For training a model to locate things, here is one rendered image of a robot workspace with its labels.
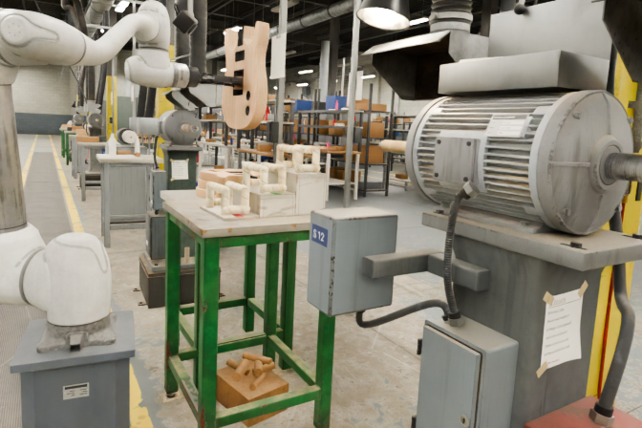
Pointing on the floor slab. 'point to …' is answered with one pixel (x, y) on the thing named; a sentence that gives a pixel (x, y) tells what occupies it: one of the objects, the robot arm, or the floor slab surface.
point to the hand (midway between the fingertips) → (237, 82)
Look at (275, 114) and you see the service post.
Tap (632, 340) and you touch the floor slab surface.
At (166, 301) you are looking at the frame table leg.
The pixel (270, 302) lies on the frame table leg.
